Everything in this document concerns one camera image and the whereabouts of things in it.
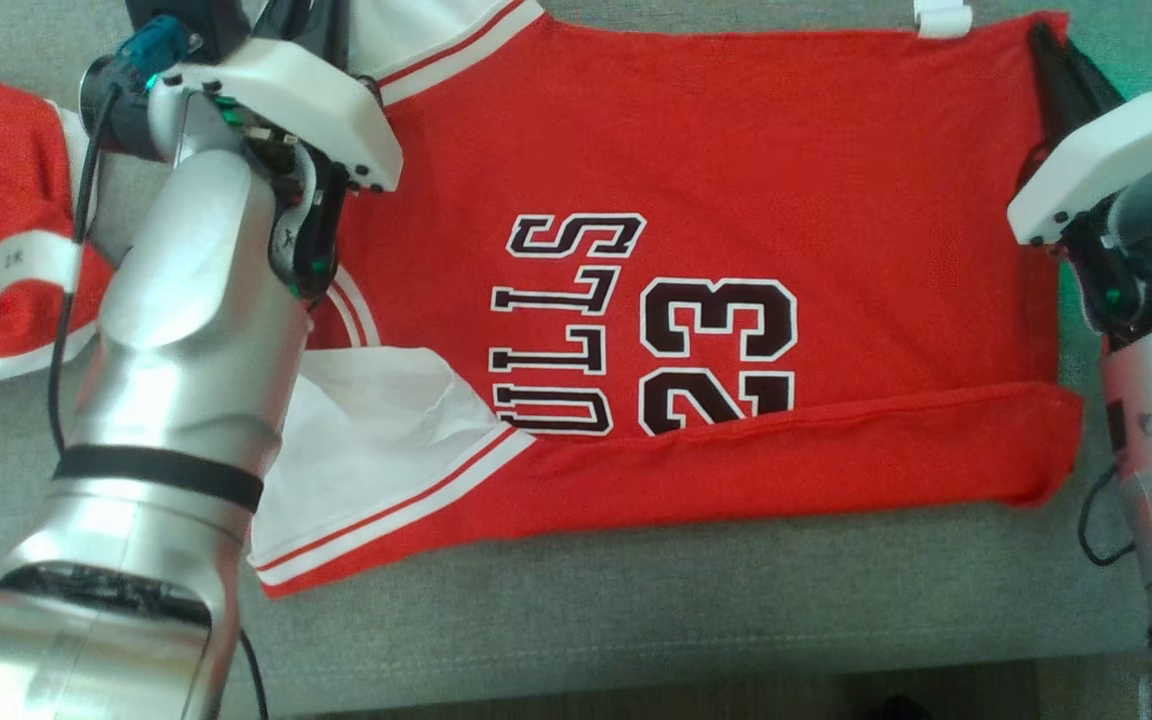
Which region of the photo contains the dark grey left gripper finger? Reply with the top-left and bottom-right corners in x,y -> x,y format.
254,0 -> 352,73

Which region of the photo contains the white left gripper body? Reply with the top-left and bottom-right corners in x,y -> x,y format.
151,38 -> 404,306

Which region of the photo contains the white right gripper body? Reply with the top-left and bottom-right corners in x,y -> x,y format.
1006,90 -> 1152,346

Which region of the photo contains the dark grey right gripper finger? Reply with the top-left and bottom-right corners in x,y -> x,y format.
1026,20 -> 1129,166

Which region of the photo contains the red basketball jersey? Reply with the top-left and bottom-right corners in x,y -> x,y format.
251,0 -> 1085,599

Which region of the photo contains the large grey sofa chaise cushion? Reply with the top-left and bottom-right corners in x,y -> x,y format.
0,0 -> 1152,716

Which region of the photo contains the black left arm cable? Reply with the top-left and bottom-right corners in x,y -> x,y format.
44,85 -> 272,720

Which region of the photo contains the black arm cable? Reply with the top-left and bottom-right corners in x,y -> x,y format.
44,85 -> 272,720
1078,465 -> 1137,568

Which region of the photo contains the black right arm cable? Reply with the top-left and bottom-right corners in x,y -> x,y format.
1078,465 -> 1137,568

